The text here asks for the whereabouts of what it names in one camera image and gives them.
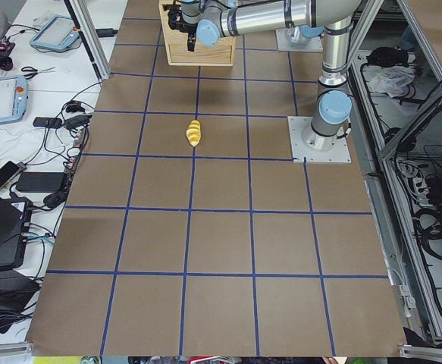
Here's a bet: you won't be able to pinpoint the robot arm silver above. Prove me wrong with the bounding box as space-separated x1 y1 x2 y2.
159 1 381 152
287 25 324 43

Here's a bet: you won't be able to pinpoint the black laptop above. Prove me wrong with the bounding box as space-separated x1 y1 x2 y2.
0 197 32 271

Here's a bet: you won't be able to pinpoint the black handled scissors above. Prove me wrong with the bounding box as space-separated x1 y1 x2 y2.
20 66 55 80

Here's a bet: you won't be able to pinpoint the wooden drawer cabinet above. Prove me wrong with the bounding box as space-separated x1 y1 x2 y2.
158 1 236 67

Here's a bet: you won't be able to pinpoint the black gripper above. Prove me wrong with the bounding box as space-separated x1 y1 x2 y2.
168 0 198 52

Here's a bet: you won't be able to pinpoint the aluminium frame post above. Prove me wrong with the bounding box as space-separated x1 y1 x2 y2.
64 0 111 83

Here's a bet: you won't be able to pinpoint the black power brick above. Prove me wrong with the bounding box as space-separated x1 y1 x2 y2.
16 171 65 193

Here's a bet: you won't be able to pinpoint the far teach pendant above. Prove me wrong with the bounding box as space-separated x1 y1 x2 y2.
30 15 80 52

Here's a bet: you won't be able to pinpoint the teach pendant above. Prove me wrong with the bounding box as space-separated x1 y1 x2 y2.
30 15 80 52
0 75 28 124

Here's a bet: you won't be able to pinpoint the near teach pendant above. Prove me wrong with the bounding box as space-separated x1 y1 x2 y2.
0 75 28 124

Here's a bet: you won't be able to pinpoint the yellow bread roll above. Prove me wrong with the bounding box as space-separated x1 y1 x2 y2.
186 120 202 148

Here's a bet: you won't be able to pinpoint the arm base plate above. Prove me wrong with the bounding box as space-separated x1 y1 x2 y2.
287 116 352 164
276 25 324 52

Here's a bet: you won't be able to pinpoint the black smartphone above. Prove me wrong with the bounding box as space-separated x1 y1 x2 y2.
0 161 22 189

